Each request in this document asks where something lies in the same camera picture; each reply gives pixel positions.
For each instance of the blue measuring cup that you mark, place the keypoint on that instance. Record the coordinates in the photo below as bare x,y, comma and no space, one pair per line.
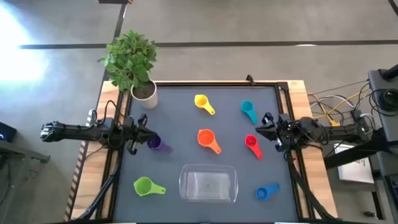
262,193

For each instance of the white plant pot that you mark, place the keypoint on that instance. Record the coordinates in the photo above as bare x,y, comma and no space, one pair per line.
150,101

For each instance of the grey metal stand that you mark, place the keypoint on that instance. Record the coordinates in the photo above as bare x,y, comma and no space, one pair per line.
18,151

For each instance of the black device with blue light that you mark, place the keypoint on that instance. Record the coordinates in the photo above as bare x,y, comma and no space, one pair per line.
7,132

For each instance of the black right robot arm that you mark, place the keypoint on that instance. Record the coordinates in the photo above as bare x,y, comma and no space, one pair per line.
342,132

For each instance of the teal measuring cup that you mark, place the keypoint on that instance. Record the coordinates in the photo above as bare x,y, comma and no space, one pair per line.
247,106

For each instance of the black clamp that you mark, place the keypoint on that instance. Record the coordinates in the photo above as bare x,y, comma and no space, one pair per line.
249,79

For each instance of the black metal table frame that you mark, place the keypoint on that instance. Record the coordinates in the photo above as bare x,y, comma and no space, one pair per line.
217,84

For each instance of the red measuring cup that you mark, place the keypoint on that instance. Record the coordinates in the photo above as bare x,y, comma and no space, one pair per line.
251,141

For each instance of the small black floor object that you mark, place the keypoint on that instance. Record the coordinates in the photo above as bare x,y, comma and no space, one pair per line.
369,214

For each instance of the green measuring cup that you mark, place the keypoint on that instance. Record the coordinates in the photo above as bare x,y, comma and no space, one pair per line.
142,186

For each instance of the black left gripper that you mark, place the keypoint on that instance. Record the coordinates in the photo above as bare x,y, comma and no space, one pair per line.
133,132

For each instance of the orange measuring cup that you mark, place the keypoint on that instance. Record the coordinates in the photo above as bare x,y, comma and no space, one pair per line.
206,137

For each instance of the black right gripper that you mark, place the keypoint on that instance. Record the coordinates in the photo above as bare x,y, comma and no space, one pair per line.
284,130

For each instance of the black equipment cart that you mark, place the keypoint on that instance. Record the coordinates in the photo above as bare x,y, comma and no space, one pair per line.
377,84

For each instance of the black diagonal support bar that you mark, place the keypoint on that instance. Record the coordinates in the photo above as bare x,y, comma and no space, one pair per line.
351,154

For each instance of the dark brown furniture edge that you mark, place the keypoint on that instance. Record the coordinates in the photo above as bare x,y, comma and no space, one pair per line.
115,1

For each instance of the green leafy plant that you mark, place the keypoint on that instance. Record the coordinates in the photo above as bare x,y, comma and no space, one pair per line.
130,59

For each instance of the white board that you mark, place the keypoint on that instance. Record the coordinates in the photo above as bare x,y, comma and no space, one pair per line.
354,171

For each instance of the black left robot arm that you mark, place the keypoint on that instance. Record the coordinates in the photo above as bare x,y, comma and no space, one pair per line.
74,132

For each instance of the yellow measuring cup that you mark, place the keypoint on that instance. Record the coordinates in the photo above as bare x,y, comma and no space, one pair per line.
201,101

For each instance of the purple measuring cup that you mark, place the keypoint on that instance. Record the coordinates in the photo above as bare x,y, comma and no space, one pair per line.
155,144

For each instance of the black white striped edge strip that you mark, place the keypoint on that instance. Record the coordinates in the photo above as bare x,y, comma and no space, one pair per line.
76,177

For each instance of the clear plastic basket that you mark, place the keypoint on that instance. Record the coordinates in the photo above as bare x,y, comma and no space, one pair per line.
208,183

